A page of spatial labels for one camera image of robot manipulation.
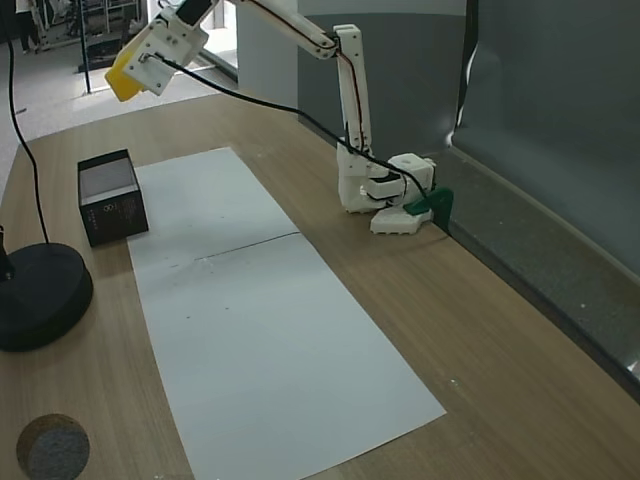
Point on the yellow cube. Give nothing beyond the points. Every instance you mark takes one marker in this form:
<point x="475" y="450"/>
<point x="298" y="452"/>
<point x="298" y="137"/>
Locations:
<point x="122" y="86"/>

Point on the black metal rack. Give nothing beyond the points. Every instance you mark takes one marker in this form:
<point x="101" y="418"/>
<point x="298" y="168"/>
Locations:
<point x="102" y="45"/>

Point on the white gripper camera mount plate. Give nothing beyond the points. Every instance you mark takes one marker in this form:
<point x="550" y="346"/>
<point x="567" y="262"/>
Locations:
<point x="152" y="75"/>

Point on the black round stand base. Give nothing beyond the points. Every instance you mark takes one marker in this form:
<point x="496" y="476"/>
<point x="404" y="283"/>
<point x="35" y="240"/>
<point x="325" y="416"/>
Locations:
<point x="40" y="295"/>

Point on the green table clamp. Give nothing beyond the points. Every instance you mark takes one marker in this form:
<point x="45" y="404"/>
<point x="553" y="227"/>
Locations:
<point x="435" y="202"/>

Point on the dark open box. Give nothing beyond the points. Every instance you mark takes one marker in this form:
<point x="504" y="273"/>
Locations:
<point x="112" y="200"/>

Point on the person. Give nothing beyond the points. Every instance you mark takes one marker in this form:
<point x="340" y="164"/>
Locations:
<point x="25" y="25"/>

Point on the white paper sheet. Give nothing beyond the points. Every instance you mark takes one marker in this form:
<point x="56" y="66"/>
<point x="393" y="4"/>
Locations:
<point x="280" y="360"/>
<point x="210" y="205"/>

